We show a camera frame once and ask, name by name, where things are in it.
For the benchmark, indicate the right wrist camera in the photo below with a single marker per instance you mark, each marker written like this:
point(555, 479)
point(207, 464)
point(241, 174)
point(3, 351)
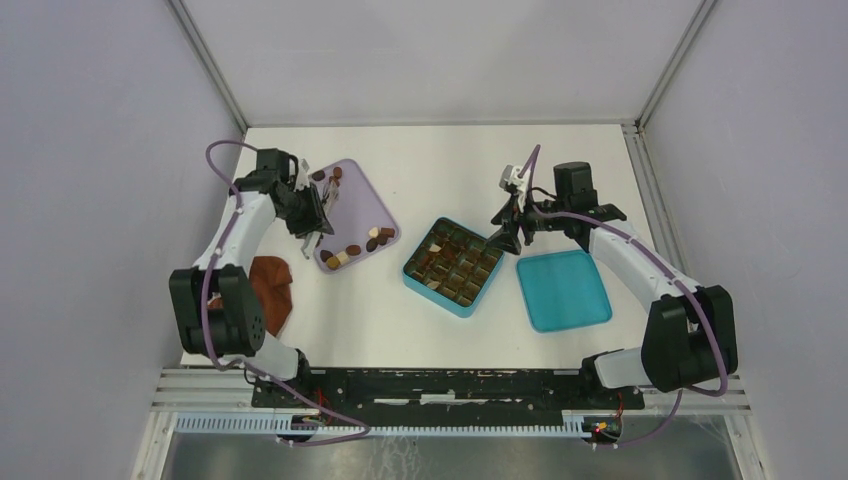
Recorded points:
point(515, 180)

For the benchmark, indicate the teal box lid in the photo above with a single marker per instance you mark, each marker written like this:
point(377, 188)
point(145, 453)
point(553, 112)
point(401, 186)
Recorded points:
point(563, 291)

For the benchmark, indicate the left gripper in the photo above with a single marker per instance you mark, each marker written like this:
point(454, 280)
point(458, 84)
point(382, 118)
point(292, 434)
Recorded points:
point(316, 220)

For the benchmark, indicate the teal chocolate box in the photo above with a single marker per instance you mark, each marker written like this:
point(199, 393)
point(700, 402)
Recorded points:
point(457, 277)

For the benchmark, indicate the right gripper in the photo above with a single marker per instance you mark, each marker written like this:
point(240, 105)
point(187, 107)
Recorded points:
point(512, 210)

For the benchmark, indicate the metal kitchen tongs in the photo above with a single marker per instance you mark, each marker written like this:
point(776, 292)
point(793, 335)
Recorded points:
point(329, 197)

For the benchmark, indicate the purple tray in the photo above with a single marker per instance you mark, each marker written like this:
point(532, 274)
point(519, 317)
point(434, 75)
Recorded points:
point(363, 225)

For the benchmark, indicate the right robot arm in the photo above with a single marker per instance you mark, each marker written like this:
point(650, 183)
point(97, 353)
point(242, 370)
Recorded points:
point(689, 339)

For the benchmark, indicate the brown cloth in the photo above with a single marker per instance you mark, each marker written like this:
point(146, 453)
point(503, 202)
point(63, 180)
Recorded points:
point(271, 279)

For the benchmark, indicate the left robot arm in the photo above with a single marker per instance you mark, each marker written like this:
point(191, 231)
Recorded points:
point(217, 310)

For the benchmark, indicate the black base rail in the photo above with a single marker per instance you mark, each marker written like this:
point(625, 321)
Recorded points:
point(445, 397)

